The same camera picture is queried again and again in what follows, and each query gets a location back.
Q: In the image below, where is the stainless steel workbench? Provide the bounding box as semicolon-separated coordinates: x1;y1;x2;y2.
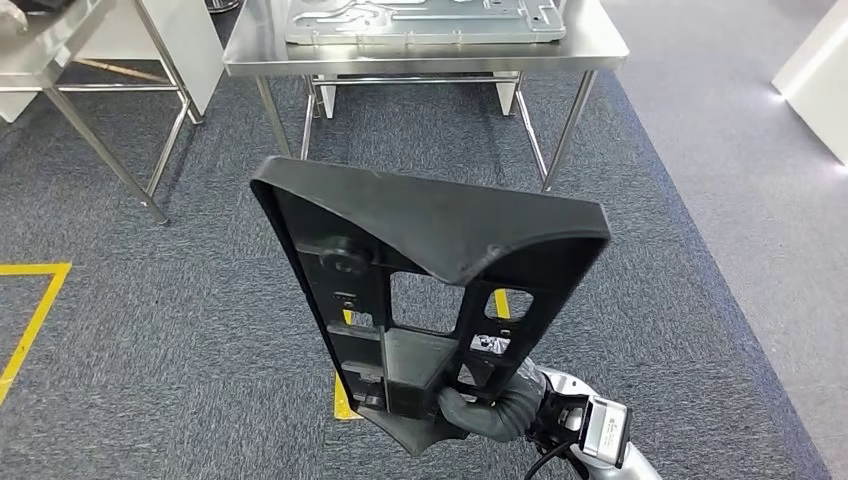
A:
221;0;631;195

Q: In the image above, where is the white cabinet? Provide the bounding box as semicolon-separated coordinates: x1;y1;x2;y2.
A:
0;0;227;124

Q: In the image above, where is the white block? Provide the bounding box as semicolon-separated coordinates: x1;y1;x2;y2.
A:
771;0;848;167

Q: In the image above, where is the stainless steel table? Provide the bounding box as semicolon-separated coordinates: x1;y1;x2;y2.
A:
0;0;205;227

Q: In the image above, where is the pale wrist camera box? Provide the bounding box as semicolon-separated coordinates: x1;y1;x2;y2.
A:
529;390;632;470

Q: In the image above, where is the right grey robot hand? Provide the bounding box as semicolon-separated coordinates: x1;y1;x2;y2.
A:
437;357;551;444

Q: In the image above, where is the crumpled clear plastic sheet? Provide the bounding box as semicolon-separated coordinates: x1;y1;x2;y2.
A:
0;0;31;36

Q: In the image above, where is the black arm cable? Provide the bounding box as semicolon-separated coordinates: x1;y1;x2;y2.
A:
523;440;578;480

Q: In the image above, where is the grey stamped metal panel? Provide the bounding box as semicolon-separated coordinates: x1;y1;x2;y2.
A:
284;0;568;46

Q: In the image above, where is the black plastic plate bracket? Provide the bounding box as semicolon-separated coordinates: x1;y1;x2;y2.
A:
249;155;612;458

